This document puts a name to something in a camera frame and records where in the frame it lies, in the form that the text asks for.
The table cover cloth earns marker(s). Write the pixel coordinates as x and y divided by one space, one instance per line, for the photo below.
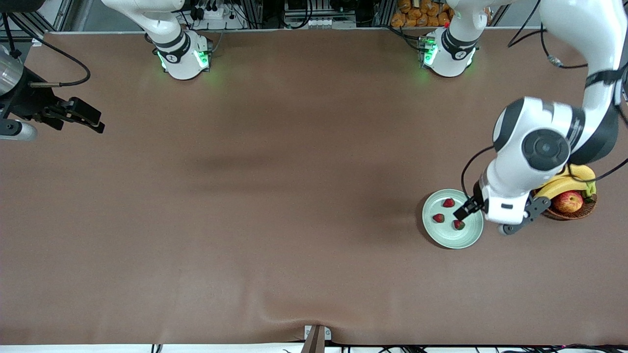
245 274

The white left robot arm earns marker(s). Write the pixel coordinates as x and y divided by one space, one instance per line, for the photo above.
510 171

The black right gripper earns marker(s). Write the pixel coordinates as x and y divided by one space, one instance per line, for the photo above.
30 101

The table edge clamp bracket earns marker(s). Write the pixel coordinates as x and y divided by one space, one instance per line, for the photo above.
316 338

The white power strip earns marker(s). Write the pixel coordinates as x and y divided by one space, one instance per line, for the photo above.
216 12

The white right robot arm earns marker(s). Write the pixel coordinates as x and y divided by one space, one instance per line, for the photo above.
181 59

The red apple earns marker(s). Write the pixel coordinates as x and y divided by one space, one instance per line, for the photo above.
568 202

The small red strawberry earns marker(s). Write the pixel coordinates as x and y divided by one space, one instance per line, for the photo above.
448 202
459 225
438 217

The brown wicker basket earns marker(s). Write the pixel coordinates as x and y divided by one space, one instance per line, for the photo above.
588 208

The pale green round plate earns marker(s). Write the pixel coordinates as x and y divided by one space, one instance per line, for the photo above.
446 238

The bag of orange bread rolls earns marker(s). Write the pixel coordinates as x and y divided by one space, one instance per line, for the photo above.
422 17

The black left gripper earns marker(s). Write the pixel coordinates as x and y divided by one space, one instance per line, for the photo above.
476 195

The white connector strip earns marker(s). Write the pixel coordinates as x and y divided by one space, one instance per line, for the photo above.
324 22

